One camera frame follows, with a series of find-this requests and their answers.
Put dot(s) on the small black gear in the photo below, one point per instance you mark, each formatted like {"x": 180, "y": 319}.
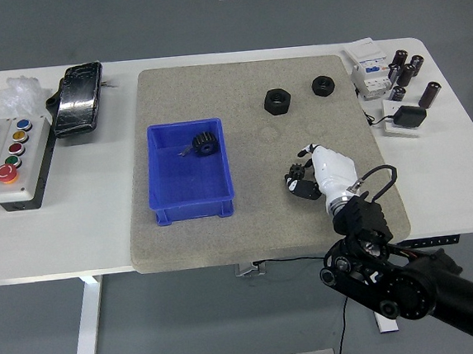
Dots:
{"x": 296, "y": 170}

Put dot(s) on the large black hex nut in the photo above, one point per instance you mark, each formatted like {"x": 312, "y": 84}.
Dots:
{"x": 276, "y": 106}

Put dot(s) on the dark cylindrical capacitor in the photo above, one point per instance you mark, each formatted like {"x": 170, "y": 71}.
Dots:
{"x": 400, "y": 58}
{"x": 429, "y": 94}
{"x": 398, "y": 93}
{"x": 394, "y": 75}
{"x": 417, "y": 65}
{"x": 406, "y": 75}

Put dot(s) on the white circuit breaker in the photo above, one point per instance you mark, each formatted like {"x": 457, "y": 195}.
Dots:
{"x": 370, "y": 70}

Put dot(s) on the black table frame bar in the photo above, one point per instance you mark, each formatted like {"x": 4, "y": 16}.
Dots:
{"x": 437, "y": 241}

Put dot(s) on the white square panel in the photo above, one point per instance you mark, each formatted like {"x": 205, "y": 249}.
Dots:
{"x": 390, "y": 128}

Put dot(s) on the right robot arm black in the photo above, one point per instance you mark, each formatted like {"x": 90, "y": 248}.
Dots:
{"x": 364, "y": 215}

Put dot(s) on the large black gear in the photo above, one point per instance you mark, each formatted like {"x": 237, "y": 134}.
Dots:
{"x": 204, "y": 144}

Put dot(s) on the white table leg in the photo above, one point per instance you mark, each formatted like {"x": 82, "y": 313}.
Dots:
{"x": 386, "y": 326}
{"x": 87, "y": 322}

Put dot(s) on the crumpled clear plastic bag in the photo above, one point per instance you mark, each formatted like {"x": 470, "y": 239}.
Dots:
{"x": 20, "y": 94}

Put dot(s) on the grey-brown mat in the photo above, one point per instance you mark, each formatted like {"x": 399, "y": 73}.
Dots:
{"x": 265, "y": 216}

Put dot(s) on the black film-wrapped pedal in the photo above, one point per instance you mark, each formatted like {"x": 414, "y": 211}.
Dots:
{"x": 78, "y": 99}

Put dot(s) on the black square puck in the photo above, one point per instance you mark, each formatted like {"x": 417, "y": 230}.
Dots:
{"x": 410, "y": 116}

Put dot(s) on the control box with emergency stop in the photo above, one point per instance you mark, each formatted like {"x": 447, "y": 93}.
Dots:
{"x": 29, "y": 170}

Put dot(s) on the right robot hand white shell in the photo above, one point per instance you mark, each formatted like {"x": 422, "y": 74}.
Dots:
{"x": 335, "y": 172}

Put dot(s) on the small metal pin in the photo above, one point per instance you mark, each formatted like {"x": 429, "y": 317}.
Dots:
{"x": 184, "y": 152}

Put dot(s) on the blue plastic box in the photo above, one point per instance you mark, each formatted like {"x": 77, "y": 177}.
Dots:
{"x": 191, "y": 181}

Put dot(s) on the small black hex nut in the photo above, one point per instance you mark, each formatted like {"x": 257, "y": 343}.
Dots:
{"x": 321, "y": 90}

